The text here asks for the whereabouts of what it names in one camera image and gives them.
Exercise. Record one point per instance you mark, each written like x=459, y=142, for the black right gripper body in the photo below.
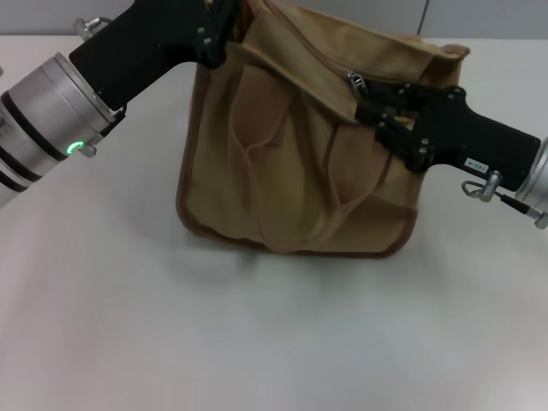
x=475, y=137

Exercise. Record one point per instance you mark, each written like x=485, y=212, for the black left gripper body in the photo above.
x=141, y=47

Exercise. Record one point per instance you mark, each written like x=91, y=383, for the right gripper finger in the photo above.
x=402, y=96
x=394, y=135

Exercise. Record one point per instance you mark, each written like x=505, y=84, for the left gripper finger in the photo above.
x=222, y=21

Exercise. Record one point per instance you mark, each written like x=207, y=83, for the silver metal zipper pull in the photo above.
x=357, y=83

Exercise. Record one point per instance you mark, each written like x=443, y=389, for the khaki canvas food bag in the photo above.
x=291, y=171

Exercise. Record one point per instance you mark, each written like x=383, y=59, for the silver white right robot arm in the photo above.
x=535, y=175

